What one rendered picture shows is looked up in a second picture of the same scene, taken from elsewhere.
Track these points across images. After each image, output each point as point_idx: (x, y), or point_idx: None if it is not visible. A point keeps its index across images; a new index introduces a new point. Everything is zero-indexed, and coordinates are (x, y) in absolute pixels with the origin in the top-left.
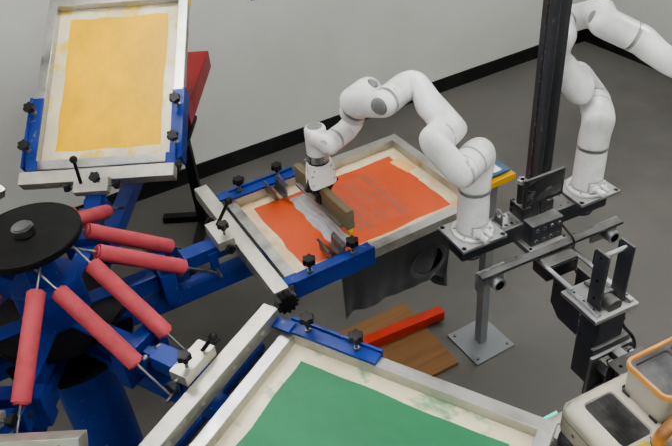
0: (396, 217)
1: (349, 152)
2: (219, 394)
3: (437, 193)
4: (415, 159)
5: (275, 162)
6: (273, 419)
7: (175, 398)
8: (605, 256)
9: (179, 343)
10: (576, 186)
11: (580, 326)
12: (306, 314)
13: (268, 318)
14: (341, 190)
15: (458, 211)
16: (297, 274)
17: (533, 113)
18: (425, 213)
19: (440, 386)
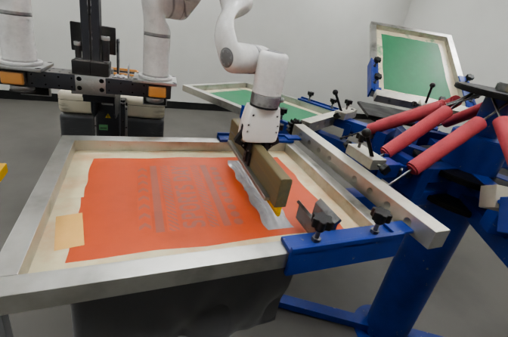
0: (167, 165)
1: (153, 267)
2: (327, 135)
3: (88, 171)
4: (45, 214)
5: (324, 221)
6: (298, 118)
7: None
8: (119, 38)
9: (359, 131)
10: (36, 57)
11: (119, 103)
12: (283, 108)
13: (306, 118)
14: (210, 216)
15: (168, 57)
16: (286, 139)
17: None
18: (132, 159)
19: (220, 97)
